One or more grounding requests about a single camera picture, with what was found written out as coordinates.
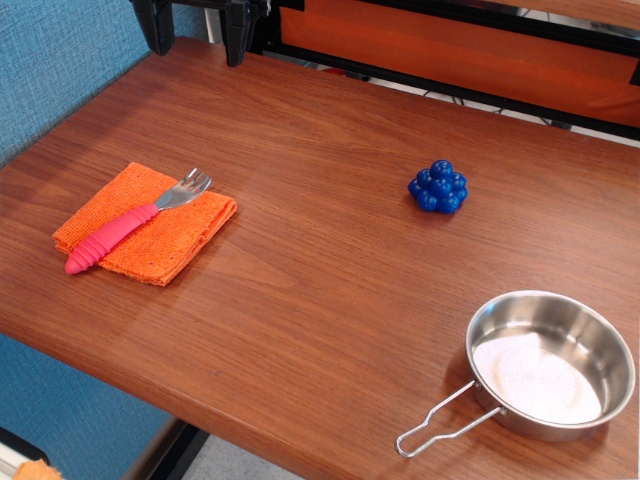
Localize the stainless steel pot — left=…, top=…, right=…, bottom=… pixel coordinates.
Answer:
left=395, top=290, right=636, bottom=458

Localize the orange folded cloth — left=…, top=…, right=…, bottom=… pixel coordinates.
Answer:
left=53, top=162, right=237, bottom=286

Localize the orange panel black frame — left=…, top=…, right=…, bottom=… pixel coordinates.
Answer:
left=253, top=1, right=639, bottom=139

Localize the orange object bottom corner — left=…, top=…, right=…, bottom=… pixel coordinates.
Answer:
left=12, top=460, right=63, bottom=480

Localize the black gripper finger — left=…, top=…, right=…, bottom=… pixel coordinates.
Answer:
left=130, top=0, right=175, bottom=55
left=221, top=0, right=262, bottom=67

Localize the blue toy grape cluster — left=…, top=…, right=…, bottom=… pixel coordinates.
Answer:
left=407, top=159, right=469, bottom=215

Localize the pink handled fork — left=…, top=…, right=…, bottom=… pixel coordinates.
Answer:
left=64, top=168, right=212, bottom=275

